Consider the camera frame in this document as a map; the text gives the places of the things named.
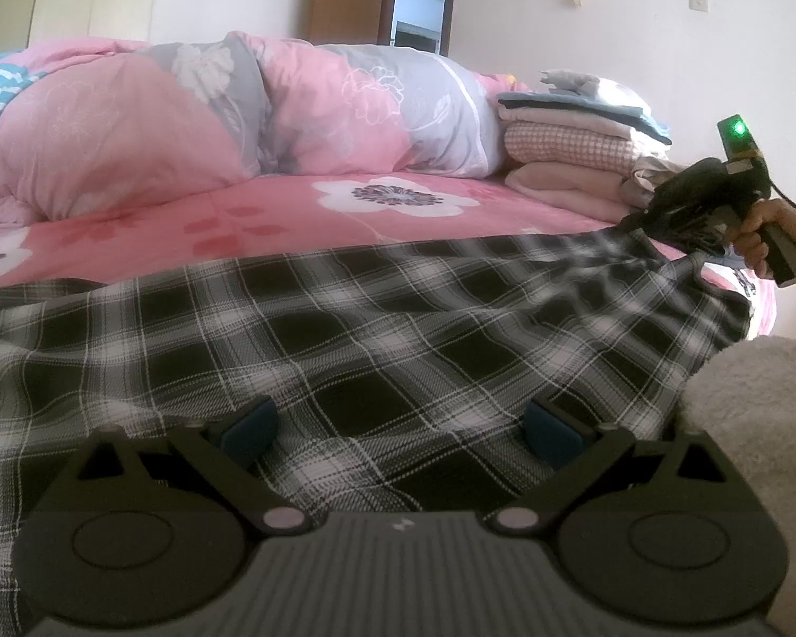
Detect beige folded cloth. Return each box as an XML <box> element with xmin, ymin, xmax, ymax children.
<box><xmin>627</xmin><ymin>154</ymin><xmax>692</xmax><ymax>208</ymax></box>

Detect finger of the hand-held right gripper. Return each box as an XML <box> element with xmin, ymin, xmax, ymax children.
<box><xmin>620</xmin><ymin>209</ymin><xmax>668</xmax><ymax>240</ymax></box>

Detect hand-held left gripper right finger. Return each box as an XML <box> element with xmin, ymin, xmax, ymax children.
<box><xmin>491</xmin><ymin>397</ymin><xmax>731</xmax><ymax>535</ymax></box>

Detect stack of folded linens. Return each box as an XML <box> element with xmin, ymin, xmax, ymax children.
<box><xmin>496</xmin><ymin>91</ymin><xmax>672</xmax><ymax>145</ymax></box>

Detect pink grey floral duvet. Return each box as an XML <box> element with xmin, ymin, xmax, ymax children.
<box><xmin>0</xmin><ymin>30</ymin><xmax>511</xmax><ymax>228</ymax></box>

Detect person's right hand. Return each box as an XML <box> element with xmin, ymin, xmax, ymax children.
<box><xmin>730</xmin><ymin>197</ymin><xmax>796</xmax><ymax>305</ymax></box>

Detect pink floral bedsheet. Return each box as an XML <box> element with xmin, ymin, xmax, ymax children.
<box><xmin>0</xmin><ymin>169</ymin><xmax>778</xmax><ymax>341</ymax></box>

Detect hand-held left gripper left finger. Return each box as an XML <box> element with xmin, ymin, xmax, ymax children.
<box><xmin>66</xmin><ymin>394</ymin><xmax>306</xmax><ymax>535</ymax></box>

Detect person's fluffy beige clothing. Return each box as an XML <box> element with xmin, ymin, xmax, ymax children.
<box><xmin>675</xmin><ymin>335</ymin><xmax>796</xmax><ymax>637</ymax></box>

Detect black white plaid shirt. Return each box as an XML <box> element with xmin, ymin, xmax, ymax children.
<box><xmin>0</xmin><ymin>229</ymin><xmax>756</xmax><ymax>637</ymax></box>

